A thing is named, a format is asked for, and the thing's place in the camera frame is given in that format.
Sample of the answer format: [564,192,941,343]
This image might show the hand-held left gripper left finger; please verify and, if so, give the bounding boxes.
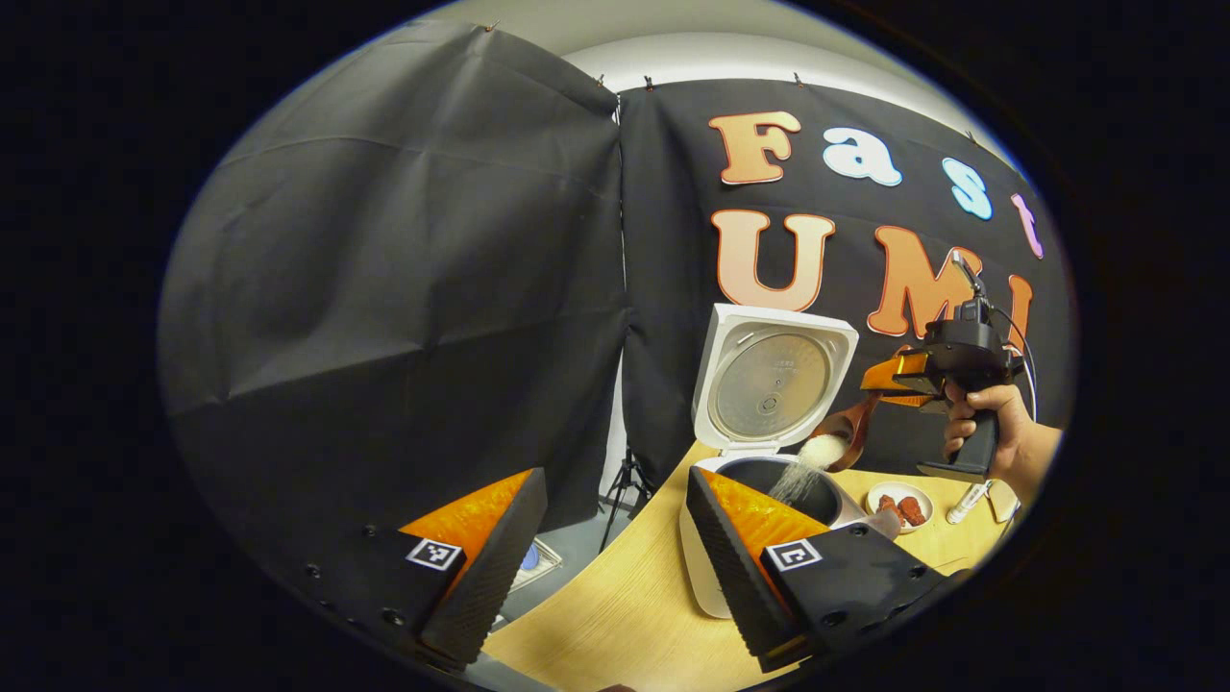
[264,468,549,672]

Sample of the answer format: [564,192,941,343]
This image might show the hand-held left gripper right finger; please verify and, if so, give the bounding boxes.
[685,466,967,674]

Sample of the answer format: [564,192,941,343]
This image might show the brown wooden spoon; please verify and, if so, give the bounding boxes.
[812,394,881,473]

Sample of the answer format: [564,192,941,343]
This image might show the white rice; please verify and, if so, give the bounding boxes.
[769,432,851,507]

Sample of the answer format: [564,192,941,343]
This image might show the white rice cooker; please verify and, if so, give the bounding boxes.
[679,304,871,619]

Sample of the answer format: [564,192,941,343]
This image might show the white round plate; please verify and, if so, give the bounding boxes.
[865,482,935,532]

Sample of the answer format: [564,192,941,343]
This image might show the white bottle with green label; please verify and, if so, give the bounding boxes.
[946,481,991,525]

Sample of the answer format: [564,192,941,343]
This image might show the black tripod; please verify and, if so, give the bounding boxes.
[600,447,660,556]

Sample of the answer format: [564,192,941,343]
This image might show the black backdrop cloth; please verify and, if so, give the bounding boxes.
[157,19,1075,578]

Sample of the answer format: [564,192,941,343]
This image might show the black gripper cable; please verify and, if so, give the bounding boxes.
[988,304,1041,424]

